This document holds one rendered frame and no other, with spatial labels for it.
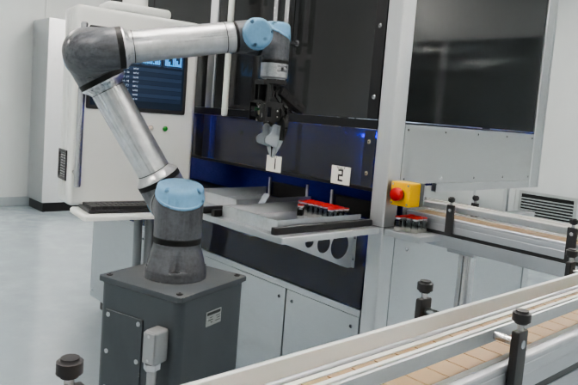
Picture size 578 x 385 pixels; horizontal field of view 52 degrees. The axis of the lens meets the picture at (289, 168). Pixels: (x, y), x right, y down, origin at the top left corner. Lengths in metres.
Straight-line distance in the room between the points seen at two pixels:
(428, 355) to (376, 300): 1.26
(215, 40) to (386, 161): 0.69
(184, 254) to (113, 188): 1.03
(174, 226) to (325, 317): 0.82
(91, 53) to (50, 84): 5.22
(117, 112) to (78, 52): 0.19
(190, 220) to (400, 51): 0.83
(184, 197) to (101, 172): 1.02
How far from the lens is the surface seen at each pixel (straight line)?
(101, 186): 2.41
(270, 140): 1.63
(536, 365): 0.84
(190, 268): 1.45
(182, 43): 1.43
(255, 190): 2.34
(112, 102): 1.54
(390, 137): 1.84
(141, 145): 1.55
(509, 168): 2.47
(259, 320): 2.36
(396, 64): 1.85
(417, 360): 0.66
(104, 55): 1.41
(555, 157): 6.61
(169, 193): 1.43
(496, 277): 2.53
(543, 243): 1.72
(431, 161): 2.02
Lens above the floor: 1.20
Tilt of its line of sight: 5 degrees down
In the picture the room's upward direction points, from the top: 4 degrees clockwise
